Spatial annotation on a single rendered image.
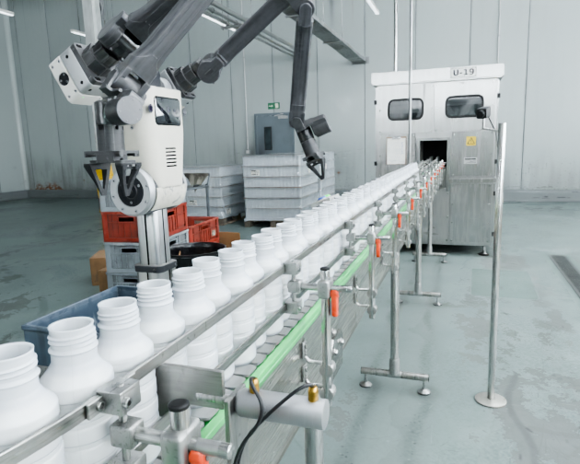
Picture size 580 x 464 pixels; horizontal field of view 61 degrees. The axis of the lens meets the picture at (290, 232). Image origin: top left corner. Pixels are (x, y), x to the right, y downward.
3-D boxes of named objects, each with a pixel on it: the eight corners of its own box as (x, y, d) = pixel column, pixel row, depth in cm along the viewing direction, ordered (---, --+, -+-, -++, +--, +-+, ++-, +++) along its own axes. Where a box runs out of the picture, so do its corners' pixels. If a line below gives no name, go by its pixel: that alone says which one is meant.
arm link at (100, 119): (113, 98, 111) (88, 98, 107) (128, 96, 106) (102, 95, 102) (116, 130, 112) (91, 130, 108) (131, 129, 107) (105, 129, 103)
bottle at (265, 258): (243, 336, 82) (238, 238, 79) (253, 323, 87) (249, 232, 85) (279, 338, 80) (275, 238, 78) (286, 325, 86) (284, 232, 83)
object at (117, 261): (156, 273, 349) (154, 243, 345) (104, 272, 357) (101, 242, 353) (191, 255, 407) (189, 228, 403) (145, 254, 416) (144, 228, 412)
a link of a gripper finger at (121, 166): (124, 197, 105) (121, 153, 104) (98, 197, 108) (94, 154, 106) (145, 194, 112) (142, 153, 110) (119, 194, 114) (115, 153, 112)
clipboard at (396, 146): (406, 164, 570) (406, 135, 565) (386, 165, 578) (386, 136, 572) (406, 164, 573) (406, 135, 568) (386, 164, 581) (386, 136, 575)
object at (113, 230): (154, 243, 346) (151, 212, 342) (101, 242, 354) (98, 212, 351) (189, 228, 404) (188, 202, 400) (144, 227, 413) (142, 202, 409)
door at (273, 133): (295, 200, 1199) (292, 111, 1163) (257, 200, 1232) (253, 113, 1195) (295, 200, 1208) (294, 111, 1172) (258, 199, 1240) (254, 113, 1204)
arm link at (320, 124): (290, 110, 185) (289, 120, 178) (319, 98, 182) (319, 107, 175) (304, 137, 192) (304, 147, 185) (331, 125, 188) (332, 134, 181)
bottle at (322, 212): (335, 273, 119) (334, 206, 116) (332, 280, 113) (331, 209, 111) (310, 273, 120) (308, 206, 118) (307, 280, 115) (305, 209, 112)
